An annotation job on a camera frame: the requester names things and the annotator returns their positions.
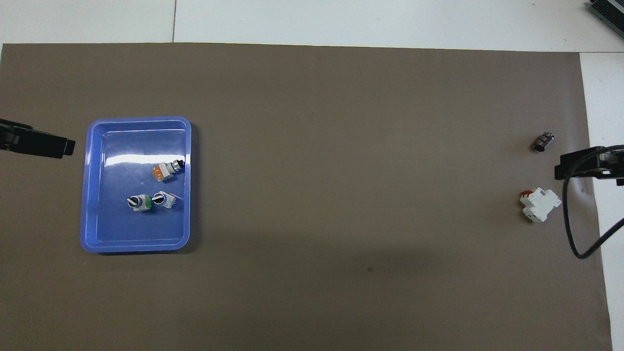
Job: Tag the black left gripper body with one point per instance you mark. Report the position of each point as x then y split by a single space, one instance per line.
9 136

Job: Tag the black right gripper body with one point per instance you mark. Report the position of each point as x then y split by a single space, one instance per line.
616 163

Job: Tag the selector switch green orange base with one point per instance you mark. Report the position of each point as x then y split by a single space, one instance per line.
165 171

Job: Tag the small black terminal block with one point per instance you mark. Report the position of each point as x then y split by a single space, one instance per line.
543 142

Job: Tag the white circuit breaker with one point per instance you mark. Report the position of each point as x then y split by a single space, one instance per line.
540 204

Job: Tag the blue plastic tray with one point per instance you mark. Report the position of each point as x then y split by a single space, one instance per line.
122 229

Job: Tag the brown table mat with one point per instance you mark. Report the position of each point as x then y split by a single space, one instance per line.
341 195

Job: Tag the selector switch red base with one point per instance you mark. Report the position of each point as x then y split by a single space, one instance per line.
167 200

